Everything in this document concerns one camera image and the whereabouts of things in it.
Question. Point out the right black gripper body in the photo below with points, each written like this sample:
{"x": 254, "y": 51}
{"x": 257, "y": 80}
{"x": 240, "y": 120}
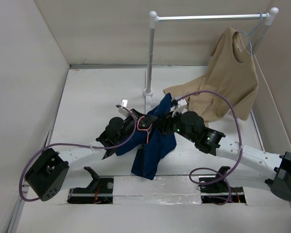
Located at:
{"x": 174, "y": 124}

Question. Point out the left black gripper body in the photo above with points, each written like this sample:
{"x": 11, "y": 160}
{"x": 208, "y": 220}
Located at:
{"x": 131, "y": 123}

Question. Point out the pink wire hanger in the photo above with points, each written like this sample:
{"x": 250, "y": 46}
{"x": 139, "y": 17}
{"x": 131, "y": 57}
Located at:
{"x": 142, "y": 127}

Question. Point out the blue t shirt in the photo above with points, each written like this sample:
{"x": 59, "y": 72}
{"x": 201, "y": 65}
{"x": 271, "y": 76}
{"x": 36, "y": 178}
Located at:
{"x": 155, "y": 146}

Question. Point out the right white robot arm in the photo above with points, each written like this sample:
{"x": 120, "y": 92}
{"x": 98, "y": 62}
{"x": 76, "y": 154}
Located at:
{"x": 273, "y": 171}

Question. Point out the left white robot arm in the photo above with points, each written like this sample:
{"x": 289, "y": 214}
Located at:
{"x": 63, "y": 166}

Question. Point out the beige t shirt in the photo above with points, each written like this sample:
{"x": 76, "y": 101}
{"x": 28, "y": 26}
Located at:
{"x": 230, "y": 78}

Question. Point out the white metal clothes rack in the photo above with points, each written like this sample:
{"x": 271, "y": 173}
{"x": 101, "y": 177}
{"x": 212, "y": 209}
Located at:
{"x": 254, "y": 37}

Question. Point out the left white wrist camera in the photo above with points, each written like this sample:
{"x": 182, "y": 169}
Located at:
{"x": 123, "y": 105}

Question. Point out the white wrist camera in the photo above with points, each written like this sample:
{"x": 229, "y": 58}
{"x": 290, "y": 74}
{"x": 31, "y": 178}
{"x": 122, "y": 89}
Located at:
{"x": 123, "y": 105}
{"x": 179, "y": 106}

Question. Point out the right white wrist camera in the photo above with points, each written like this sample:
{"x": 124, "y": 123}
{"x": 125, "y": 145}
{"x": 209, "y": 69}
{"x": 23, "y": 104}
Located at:
{"x": 179, "y": 106}

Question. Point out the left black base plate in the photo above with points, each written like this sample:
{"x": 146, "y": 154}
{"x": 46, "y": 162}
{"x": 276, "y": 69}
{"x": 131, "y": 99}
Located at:
{"x": 102, "y": 194}

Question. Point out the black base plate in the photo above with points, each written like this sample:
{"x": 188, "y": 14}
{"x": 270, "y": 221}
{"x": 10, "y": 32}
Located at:
{"x": 218, "y": 193}
{"x": 102, "y": 194}

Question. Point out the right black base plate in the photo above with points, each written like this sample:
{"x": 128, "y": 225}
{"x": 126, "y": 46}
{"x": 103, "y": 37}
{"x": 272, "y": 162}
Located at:
{"x": 218, "y": 193}

